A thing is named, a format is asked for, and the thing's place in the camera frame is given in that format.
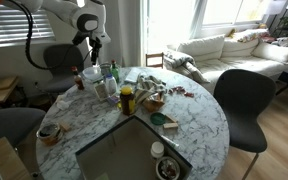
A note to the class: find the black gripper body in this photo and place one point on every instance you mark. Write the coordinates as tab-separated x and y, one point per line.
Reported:
96	45

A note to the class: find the silver metal cup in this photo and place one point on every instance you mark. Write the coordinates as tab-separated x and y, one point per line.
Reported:
105	68

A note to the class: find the clear plastic cup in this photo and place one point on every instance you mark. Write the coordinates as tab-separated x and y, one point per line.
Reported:
92	74

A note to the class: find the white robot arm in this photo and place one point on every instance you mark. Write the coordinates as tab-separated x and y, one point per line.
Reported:
89	20

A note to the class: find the small card box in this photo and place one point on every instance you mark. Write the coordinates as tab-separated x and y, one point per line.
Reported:
100	89

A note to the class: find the open blue cardboard box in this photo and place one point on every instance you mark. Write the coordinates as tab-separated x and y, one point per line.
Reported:
124	153

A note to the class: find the green glass bottle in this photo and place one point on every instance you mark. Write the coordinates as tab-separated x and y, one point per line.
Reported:
114	70

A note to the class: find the grey chair by window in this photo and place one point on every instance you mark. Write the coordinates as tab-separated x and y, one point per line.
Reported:
60	58

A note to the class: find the red cap hot sauce bottle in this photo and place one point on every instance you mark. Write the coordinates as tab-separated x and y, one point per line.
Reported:
77	78

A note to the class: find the white bottle blue cap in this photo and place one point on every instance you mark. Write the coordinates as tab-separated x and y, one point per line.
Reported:
111	84

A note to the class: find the wooden high chair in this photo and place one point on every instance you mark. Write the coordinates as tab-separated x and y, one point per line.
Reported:
154	60

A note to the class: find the brown jar yellow lid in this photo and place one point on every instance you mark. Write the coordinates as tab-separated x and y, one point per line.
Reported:
127	100

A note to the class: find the folded grey blanket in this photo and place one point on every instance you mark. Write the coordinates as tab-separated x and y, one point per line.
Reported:
183	64

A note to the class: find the red candy wrappers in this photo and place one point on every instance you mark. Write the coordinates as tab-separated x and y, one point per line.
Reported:
180	90

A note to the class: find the green round lid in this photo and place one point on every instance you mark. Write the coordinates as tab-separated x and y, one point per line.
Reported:
157	118

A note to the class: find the small wooden block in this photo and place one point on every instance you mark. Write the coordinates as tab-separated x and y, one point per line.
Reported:
170	125

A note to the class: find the grey chair front left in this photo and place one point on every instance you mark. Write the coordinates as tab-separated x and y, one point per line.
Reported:
17	123

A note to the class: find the white tube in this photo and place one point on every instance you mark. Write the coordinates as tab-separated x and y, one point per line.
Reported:
172	143

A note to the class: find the bowl with red items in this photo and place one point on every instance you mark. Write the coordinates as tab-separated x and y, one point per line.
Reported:
167	168

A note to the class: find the cream white sofa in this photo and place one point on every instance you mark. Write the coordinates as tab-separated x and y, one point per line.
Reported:
215	54

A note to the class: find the dark grey chair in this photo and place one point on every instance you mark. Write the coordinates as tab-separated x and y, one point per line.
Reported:
243	95

